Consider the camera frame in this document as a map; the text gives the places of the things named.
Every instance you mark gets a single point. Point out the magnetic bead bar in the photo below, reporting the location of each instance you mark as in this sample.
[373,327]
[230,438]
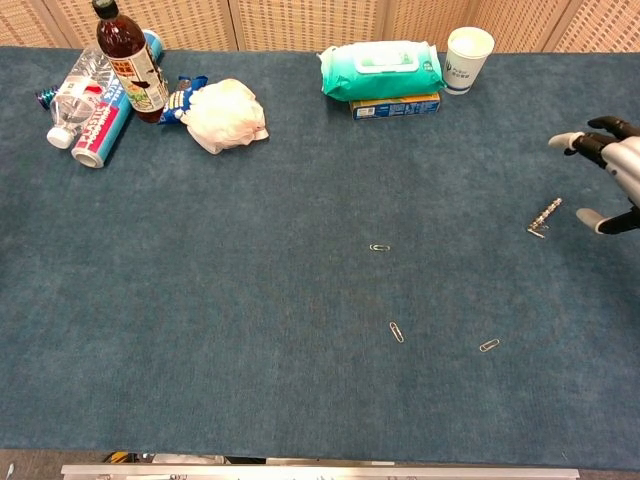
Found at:
[549,211]

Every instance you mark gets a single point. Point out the woven folding screen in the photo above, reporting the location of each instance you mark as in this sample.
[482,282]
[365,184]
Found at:
[300,22]

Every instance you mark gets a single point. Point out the blue felt table cloth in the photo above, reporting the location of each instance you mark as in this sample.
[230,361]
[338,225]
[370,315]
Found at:
[225,300]

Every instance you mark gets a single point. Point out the brown tea bottle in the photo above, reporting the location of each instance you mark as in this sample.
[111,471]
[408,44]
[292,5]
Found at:
[131,60]

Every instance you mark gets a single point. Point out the white paper cup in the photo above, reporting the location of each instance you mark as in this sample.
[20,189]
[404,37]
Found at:
[465,62]

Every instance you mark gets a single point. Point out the clear plastic water bottle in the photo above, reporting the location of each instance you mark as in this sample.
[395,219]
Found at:
[75,105]

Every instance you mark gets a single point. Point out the iridescent spring toy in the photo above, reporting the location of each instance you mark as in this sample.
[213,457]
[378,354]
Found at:
[46,97]

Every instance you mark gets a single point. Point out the yellow frame part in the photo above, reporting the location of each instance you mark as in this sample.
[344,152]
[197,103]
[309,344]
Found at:
[116,457]

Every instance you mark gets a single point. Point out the green wet wipes pack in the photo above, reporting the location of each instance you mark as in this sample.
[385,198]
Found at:
[380,72]

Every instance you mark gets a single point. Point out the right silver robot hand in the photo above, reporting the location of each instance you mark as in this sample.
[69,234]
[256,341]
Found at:
[625,160]

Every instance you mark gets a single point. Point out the blue and yellow box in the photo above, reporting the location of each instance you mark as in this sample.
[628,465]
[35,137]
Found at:
[395,107]

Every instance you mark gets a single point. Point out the crumpled white plastic bag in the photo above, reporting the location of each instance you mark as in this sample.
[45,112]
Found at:
[225,117]

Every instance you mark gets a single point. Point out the blue Oreo cookie pack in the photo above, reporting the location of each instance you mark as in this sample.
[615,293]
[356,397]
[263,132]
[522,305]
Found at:
[176,102]

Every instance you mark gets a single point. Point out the aluminium profile rail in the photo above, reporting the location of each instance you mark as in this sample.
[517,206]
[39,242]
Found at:
[320,472]

